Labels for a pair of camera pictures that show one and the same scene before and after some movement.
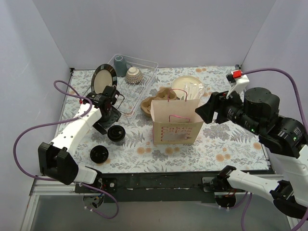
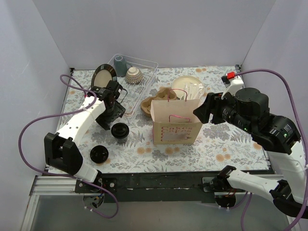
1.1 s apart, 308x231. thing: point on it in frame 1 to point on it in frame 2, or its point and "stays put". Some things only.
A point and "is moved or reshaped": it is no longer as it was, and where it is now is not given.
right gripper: [218, 109] stays put
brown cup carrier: [164, 93] stays put
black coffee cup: [116, 133] is moved or reshaped
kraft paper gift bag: [176, 120] stays put
